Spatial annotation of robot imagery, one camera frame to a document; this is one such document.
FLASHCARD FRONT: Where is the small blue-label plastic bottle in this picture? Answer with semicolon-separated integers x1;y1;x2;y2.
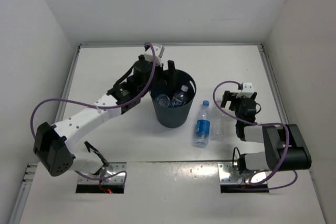
155;94;171;108

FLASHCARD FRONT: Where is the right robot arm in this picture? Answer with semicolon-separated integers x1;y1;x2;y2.
220;91;312;174

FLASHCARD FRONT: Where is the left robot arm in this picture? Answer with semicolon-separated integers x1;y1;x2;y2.
33;60;178;177

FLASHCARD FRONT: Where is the dark grey waste bin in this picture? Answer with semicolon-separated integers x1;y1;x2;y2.
150;69;196;128

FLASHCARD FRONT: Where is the dark-label bottle in bin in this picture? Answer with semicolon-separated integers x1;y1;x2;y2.
170;85;189;108

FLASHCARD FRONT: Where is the clear unlabelled plastic bottle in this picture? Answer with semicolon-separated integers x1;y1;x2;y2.
210;104;225;142

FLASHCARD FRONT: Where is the blue-cap blue-label water bottle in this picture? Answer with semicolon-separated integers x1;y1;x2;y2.
194;100;211;148

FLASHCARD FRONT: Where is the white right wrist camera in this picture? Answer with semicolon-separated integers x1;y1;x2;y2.
236;82;255;99

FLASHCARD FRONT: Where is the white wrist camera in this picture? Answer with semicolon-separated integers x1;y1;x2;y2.
236;82;255;99
143;42;165;67

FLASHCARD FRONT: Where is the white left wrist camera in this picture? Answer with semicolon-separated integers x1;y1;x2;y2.
143;42;165;67

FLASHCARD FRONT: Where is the aluminium table edge rail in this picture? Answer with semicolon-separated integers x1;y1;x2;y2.
257;44;289;124

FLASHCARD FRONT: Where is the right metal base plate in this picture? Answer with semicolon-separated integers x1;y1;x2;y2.
217;162;252;186

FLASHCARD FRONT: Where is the metal base plate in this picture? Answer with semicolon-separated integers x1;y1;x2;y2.
77;163;127;187
217;162;252;186

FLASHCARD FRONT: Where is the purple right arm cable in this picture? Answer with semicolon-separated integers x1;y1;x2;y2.
212;80;298;189

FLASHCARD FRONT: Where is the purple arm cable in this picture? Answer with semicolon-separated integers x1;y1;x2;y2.
30;41;156;187
212;80;298;189

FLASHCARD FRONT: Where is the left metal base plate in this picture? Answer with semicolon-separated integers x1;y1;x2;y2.
77;163;127;187

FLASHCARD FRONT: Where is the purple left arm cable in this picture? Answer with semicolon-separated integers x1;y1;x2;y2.
30;41;156;187

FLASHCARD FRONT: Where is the left aluminium frame rail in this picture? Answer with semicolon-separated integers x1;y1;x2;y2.
7;44;82;224

